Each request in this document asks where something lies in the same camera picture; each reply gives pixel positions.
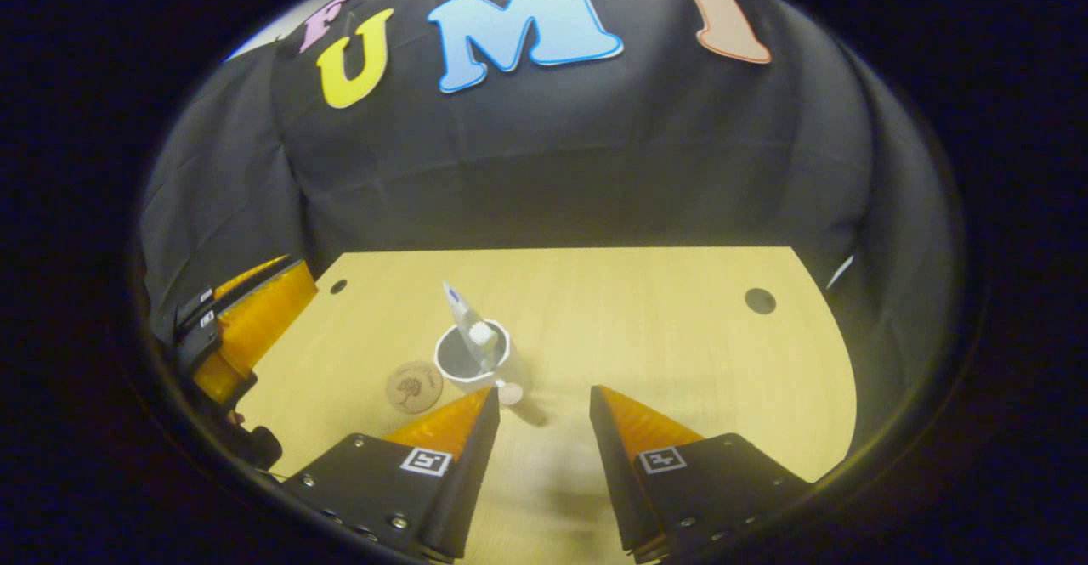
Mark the white toothpaste tube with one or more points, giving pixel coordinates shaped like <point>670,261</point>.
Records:
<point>469,319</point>

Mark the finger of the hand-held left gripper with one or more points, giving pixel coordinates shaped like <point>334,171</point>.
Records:
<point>194,308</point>
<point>255,319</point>

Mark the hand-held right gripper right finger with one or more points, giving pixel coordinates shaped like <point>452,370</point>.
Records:
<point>616,480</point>

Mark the round wooden coaster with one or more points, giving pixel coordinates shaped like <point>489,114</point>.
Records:
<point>414,387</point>

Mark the wooden desktop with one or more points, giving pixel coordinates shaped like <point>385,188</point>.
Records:
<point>663,353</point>

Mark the black backdrop cloth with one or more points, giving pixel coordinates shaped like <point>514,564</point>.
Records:
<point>595,157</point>

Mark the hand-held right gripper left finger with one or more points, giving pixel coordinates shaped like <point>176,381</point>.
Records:
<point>467,480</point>

